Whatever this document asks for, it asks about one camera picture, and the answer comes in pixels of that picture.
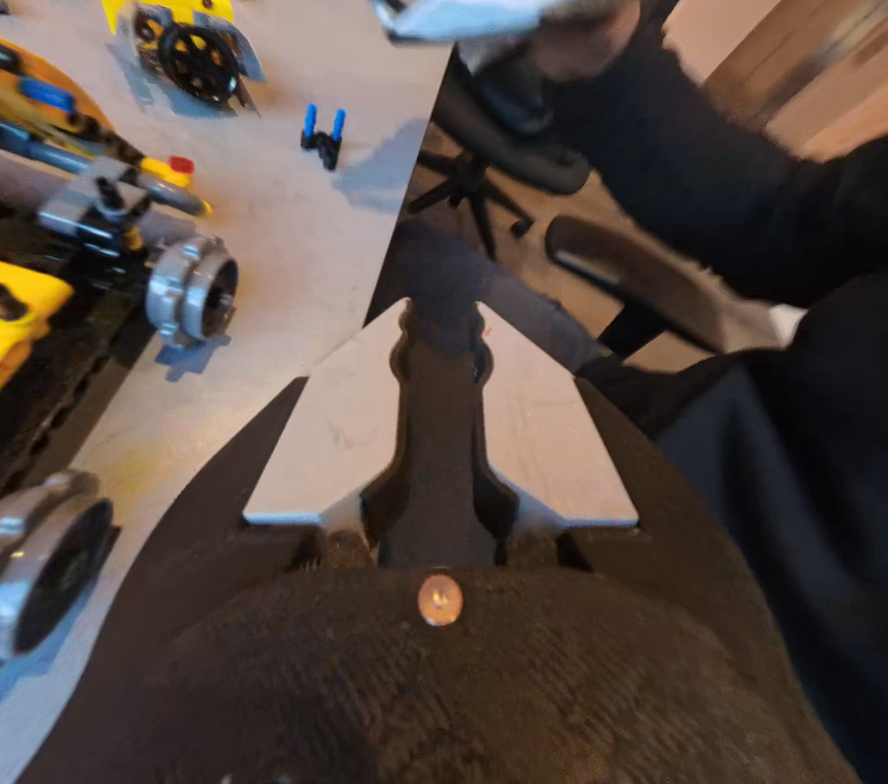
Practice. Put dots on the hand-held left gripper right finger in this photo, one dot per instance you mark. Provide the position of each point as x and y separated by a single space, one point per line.
555 444

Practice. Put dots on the person's right hand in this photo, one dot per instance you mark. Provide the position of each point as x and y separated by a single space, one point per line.
596 41

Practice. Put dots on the black connector piece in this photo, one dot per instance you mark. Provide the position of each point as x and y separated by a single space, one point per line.
324 147

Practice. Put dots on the yellow grey wheel assembly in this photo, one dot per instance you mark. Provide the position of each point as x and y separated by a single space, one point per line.
198 62

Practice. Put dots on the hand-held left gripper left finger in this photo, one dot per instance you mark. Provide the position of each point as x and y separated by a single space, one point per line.
333 444

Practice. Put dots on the yellow toy brick car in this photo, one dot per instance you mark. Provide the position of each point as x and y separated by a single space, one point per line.
28 312

